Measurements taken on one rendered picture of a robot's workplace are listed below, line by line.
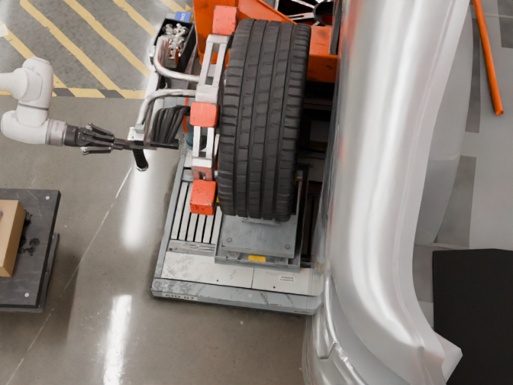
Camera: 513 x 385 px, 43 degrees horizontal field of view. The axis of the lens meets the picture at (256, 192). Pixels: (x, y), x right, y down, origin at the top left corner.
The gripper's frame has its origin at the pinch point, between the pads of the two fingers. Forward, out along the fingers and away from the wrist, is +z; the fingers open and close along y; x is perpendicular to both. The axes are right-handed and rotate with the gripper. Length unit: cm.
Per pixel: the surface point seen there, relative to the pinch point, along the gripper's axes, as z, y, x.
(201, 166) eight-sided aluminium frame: 23.5, -23.0, -33.3
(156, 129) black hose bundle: 8.5, -13.5, -34.1
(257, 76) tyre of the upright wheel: 34, -4, -57
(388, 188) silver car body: 45, -69, -113
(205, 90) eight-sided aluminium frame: 20, -6, -49
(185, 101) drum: 17.3, 4.3, -27.2
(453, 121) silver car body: 81, -25, -80
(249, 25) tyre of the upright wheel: 31, 17, -55
